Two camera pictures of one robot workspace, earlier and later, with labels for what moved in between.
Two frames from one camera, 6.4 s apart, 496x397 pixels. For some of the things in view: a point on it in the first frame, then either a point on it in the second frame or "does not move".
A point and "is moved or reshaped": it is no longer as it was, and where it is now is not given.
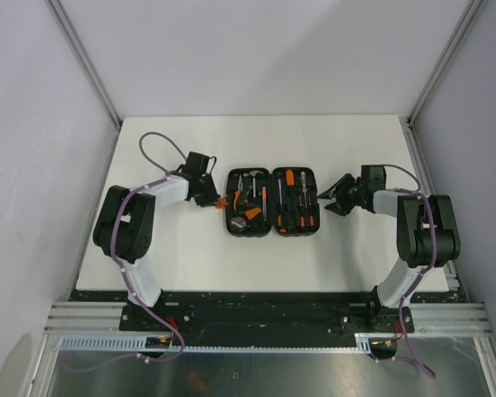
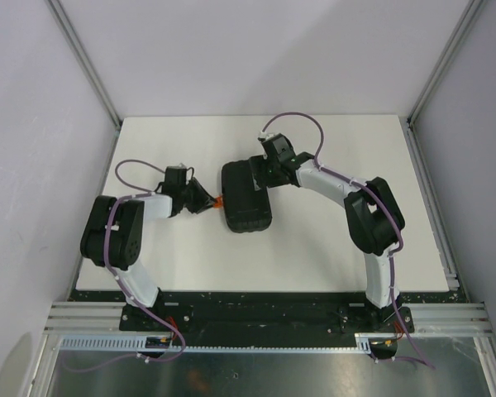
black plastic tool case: x=285 y=201 is moved or reshaped
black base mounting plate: x=265 y=313 does not move
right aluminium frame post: x=450 y=50 does not move
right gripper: x=341 y=207 -> x=259 y=165
